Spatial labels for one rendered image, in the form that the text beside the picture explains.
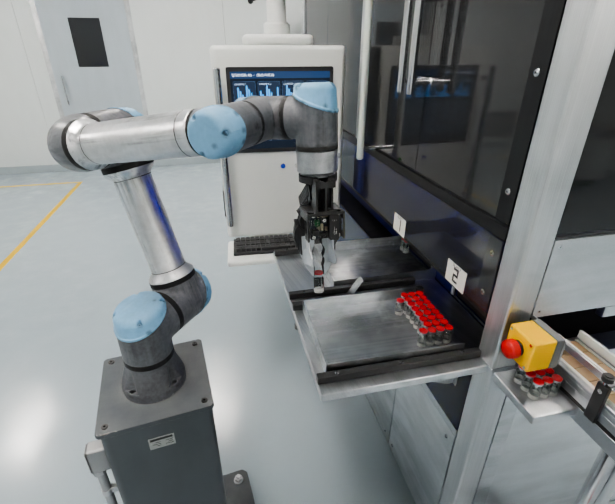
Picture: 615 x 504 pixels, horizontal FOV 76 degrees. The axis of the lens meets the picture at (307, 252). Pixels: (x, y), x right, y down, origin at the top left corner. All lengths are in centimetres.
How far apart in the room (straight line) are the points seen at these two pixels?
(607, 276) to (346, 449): 126
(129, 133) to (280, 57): 96
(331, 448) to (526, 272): 127
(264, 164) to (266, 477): 126
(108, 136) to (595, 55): 80
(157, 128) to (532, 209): 68
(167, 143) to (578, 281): 86
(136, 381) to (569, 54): 106
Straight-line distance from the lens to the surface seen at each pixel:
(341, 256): 141
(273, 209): 172
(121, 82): 625
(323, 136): 70
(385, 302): 118
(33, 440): 228
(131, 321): 96
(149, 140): 72
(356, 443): 194
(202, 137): 63
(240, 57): 160
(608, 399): 101
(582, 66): 82
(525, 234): 88
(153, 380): 104
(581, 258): 99
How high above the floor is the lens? 154
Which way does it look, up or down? 27 degrees down
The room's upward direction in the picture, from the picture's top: straight up
